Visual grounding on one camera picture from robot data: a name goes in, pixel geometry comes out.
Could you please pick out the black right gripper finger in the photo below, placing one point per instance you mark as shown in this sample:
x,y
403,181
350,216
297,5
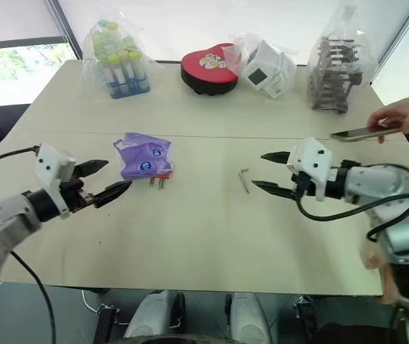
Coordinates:
x,y
278,157
272,188

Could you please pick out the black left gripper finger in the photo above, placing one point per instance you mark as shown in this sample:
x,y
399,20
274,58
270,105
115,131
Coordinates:
x,y
113,191
93,166

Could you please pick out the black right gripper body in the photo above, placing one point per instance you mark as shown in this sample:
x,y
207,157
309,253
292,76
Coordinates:
x,y
303,186

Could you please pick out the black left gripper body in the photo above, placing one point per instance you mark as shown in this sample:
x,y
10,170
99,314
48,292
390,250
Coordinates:
x,y
77,195

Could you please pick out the silver smartphone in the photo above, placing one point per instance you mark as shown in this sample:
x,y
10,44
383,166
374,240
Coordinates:
x,y
355,134

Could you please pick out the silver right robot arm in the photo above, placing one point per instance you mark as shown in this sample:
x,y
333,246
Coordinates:
x,y
369,181

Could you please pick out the metal hex key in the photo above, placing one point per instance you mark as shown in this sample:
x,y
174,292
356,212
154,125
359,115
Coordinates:
x,y
245,181

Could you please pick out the red-orange block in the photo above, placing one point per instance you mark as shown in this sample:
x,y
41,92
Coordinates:
x,y
161,176

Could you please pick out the person's hand holding phone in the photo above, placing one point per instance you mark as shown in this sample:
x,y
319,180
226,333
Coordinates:
x,y
402,116

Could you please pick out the person's hand on robot arm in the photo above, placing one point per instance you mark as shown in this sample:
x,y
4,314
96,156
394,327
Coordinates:
x,y
387,286

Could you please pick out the purple plastic bag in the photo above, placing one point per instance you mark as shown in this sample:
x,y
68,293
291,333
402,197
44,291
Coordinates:
x,y
141,156

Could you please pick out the white cardboard box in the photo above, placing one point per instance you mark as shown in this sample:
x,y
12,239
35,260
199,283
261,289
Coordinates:
x,y
272,71

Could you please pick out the blue test tube rack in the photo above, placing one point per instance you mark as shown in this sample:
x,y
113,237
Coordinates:
x,y
129,86

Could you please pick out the dark brown wooden rack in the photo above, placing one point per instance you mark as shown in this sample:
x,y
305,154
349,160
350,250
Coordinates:
x,y
333,79

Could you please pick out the test tube with green cap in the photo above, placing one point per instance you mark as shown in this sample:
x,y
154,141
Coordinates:
x,y
125,68
137,68

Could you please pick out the clear bag around white box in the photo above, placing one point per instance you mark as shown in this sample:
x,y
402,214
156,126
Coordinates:
x,y
262,53

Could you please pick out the red heart-shaped box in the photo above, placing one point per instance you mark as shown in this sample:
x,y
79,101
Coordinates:
x,y
208,70

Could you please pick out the window with greenery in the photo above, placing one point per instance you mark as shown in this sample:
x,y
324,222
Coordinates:
x,y
18,68

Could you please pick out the clear bag around tube rack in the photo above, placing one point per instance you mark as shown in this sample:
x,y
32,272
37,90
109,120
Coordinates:
x,y
125,43

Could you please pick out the silver left robot leg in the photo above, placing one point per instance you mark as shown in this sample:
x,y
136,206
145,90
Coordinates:
x,y
150,315

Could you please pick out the silver robot leg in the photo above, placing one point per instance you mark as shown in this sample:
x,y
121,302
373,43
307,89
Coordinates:
x,y
150,315
247,319

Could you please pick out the silver right robot leg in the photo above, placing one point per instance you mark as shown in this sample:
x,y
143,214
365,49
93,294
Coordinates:
x,y
247,319

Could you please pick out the clear bag around wooden rack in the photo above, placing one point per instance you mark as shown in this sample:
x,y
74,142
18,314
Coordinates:
x,y
341,39

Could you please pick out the dark window pillar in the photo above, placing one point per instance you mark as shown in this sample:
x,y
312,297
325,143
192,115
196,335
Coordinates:
x,y
64,25

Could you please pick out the white roller blind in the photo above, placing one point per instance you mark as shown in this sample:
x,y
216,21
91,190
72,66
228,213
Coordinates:
x,y
10,18

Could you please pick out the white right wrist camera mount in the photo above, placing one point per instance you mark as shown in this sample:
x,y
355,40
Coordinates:
x,y
310,157

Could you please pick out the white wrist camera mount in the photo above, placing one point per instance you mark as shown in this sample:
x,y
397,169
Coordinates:
x,y
50,161
310,157

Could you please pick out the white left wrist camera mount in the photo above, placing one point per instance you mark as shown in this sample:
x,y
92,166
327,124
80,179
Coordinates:
x,y
50,161

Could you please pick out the black stand bracket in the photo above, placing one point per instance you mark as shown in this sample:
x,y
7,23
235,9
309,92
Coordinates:
x,y
107,322
306,319

